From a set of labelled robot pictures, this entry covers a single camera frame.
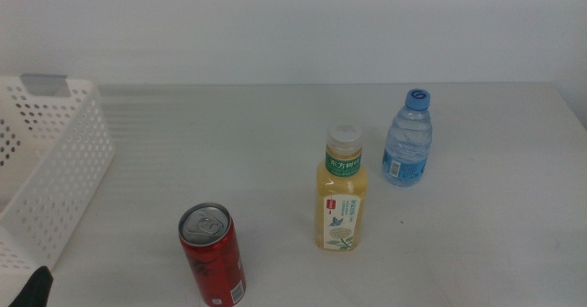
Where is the red soda can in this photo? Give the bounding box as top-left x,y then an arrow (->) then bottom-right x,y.
177,202 -> 248,307

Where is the white perforated plastic basket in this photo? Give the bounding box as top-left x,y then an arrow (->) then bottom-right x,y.
0,73 -> 116,295

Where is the yellow tea bottle green label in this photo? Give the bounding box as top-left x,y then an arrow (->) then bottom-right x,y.
314,122 -> 369,253

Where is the clear water bottle blue cap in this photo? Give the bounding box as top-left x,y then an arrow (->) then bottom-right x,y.
382,88 -> 434,188

